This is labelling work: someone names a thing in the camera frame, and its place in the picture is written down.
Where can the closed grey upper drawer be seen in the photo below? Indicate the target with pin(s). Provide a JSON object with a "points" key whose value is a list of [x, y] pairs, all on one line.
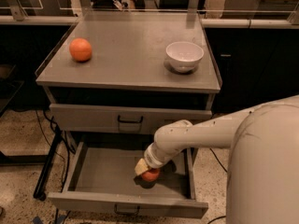
{"points": [[120, 119]]}

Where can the white bowl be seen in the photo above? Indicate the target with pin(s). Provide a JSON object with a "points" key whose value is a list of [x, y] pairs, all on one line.
{"points": [[184, 56]]}

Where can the grey drawer cabinet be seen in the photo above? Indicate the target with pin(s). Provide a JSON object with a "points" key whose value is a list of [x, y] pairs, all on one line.
{"points": [[128, 66]]}

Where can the open grey middle drawer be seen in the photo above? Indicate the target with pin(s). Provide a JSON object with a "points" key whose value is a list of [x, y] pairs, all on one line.
{"points": [[102, 179]]}

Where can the red apple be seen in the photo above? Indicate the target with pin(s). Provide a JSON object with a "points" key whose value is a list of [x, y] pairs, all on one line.
{"points": [[151, 175]]}

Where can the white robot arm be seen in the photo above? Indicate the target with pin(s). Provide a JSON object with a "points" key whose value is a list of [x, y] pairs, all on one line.
{"points": [[263, 166]]}

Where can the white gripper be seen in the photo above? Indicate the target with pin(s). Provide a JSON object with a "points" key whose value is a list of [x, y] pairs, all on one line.
{"points": [[151, 159]]}

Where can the orange fruit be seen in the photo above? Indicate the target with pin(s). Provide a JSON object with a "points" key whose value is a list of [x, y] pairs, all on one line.
{"points": [[80, 50]]}

